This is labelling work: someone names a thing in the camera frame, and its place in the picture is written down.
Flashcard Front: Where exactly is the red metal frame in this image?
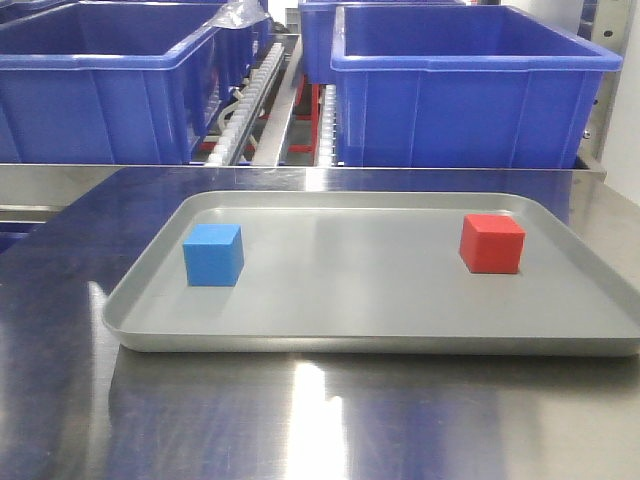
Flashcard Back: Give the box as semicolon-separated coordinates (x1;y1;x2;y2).
288;74;322;165

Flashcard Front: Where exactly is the blue cube block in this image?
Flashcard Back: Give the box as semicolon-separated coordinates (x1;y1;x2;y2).
182;223;244;287

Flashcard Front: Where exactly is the red cube block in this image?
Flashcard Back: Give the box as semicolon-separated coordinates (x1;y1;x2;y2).
459;214;526;274

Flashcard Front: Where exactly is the blue bin front left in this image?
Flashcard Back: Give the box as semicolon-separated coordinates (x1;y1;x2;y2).
0;1;231;165

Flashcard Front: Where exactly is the blue bin rear left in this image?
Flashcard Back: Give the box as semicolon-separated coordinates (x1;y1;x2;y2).
226;0;272;86

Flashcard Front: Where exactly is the blue bin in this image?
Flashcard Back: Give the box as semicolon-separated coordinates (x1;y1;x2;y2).
226;0;272;86
330;4;622;169
299;1;478;85
0;1;231;165

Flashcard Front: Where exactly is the white roller conveyor rail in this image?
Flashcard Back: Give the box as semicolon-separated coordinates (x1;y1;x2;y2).
204;42;285;167

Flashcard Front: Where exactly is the grey metal tray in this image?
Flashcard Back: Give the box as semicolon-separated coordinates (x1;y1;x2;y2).
103;191;639;357

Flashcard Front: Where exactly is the clear plastic bag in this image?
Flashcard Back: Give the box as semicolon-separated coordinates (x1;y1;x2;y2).
211;0;271;30

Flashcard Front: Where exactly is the blue bin rear right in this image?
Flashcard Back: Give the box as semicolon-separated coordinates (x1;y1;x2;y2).
299;1;478;85

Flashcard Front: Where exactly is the blue bin front right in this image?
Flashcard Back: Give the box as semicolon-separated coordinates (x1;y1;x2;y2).
330;4;622;169

